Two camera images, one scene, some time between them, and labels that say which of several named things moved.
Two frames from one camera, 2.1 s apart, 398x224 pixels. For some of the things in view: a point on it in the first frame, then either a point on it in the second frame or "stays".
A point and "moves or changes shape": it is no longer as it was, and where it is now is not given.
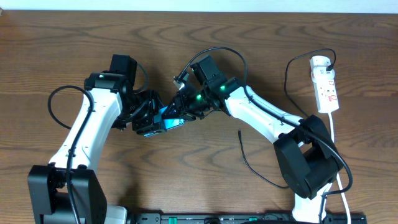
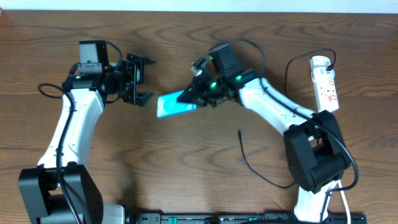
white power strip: [324, 83] stays
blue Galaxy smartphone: [165, 123] moves or changes shape
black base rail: [242, 218] stays
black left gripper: [147, 125] → [137, 70]
